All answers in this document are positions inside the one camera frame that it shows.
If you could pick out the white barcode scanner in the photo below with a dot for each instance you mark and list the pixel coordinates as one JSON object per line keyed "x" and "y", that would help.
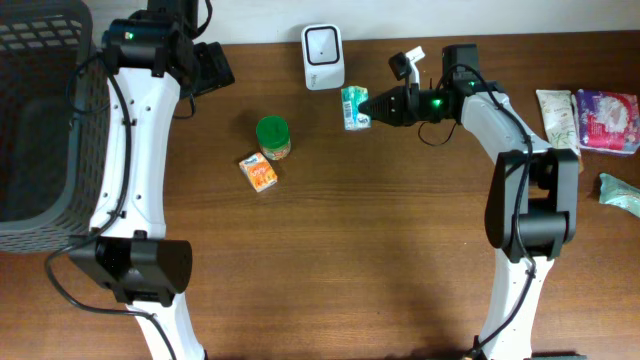
{"x": 323, "y": 56}

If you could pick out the grey plastic mesh basket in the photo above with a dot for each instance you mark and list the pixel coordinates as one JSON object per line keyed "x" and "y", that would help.
{"x": 54, "y": 124}

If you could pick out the red purple pad package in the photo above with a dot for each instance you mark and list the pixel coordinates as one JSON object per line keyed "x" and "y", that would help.
{"x": 607, "y": 122}

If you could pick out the orange tissue pack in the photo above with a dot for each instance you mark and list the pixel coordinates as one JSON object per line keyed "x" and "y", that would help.
{"x": 259, "y": 172}

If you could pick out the white cream tube gold cap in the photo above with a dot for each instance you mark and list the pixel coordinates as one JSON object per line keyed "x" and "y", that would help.
{"x": 559, "y": 121}

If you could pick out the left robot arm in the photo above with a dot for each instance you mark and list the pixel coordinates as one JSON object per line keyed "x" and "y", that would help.
{"x": 152, "y": 60}

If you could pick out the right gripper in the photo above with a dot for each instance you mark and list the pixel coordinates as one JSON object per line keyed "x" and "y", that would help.
{"x": 405, "y": 107}

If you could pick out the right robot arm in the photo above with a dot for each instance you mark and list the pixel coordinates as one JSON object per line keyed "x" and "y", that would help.
{"x": 531, "y": 207}

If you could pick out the teal tissue pack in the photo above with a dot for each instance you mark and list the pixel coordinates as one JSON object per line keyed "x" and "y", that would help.
{"x": 351, "y": 98}

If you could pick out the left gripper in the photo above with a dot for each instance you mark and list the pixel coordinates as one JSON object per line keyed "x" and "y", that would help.
{"x": 215, "y": 68}

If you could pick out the mint green wipes packet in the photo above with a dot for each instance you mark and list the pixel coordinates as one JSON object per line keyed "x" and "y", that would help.
{"x": 616, "y": 192}

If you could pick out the green lid glass jar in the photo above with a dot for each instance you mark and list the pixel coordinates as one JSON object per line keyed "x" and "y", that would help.
{"x": 273, "y": 137}

